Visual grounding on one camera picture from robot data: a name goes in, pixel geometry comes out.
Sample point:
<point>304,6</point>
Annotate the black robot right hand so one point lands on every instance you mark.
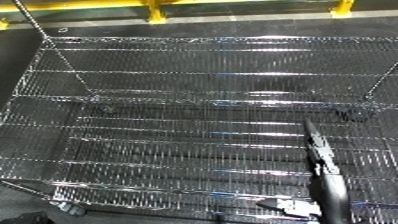
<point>329,186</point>

